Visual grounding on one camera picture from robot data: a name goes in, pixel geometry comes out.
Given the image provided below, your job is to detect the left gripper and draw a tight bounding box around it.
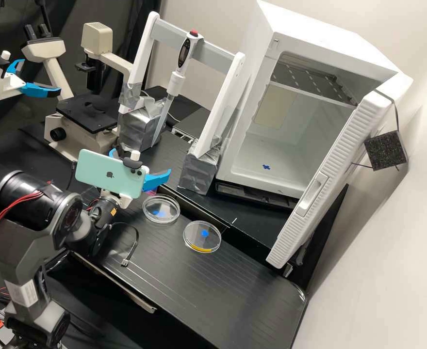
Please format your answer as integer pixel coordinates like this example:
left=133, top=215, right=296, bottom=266
left=0, top=59, right=63, bottom=101

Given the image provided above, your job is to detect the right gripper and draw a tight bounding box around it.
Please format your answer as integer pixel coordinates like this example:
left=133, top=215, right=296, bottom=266
left=100, top=147, right=172, bottom=210

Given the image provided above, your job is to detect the left phone holder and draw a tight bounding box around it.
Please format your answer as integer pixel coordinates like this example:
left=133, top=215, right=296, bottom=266
left=0, top=50, right=13, bottom=80

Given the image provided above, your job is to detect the petri dish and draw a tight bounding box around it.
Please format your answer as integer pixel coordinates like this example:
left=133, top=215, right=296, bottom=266
left=141, top=194, right=181, bottom=223

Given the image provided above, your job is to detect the cream microscope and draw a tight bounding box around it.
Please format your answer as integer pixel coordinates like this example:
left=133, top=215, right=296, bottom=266
left=21, top=21, right=136, bottom=163

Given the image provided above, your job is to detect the black platform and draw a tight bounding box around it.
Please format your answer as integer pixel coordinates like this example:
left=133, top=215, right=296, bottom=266
left=139, top=129, right=311, bottom=279
left=67, top=183, right=308, bottom=349
left=171, top=106, right=214, bottom=142

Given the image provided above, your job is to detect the white pipette stand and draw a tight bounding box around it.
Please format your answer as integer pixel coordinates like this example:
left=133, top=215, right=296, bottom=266
left=117, top=11, right=246, bottom=194

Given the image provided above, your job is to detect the pipette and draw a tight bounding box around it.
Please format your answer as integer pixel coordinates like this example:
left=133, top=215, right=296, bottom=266
left=154, top=31, right=204, bottom=145

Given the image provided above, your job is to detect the incubator door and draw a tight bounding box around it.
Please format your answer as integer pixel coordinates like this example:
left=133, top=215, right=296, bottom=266
left=265, top=90, right=409, bottom=270

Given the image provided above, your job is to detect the white incubator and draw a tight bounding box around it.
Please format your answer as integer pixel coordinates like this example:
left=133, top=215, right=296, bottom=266
left=213, top=0, right=415, bottom=200

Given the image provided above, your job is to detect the right wrist camera phone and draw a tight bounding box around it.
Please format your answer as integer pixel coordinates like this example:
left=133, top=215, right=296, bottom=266
left=75, top=148, right=151, bottom=200

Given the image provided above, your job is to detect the black cable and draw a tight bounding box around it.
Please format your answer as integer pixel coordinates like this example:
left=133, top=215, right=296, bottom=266
left=109, top=222, right=140, bottom=267
left=66, top=163, right=78, bottom=190

